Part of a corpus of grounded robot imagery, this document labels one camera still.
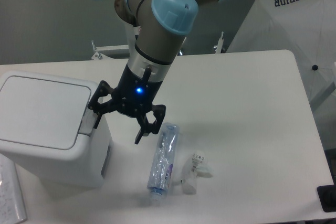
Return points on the white push-top trash can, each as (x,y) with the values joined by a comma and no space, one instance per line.
(48,129)

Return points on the white umbrella with lettering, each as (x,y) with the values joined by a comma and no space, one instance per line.
(304,27)

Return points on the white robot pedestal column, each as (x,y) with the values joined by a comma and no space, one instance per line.
(132,28)

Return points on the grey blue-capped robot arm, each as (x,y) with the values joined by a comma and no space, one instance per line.
(164,26)

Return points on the crushed clear plastic bottle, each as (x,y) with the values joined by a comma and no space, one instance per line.
(163,161)

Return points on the crumpled clear plastic wrapper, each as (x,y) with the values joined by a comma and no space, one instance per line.
(195,166)

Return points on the white metal base frame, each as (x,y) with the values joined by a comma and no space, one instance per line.
(123,51)

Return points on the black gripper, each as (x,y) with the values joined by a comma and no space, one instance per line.
(133,97)

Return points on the black device at edge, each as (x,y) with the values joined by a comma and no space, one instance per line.
(326,195)

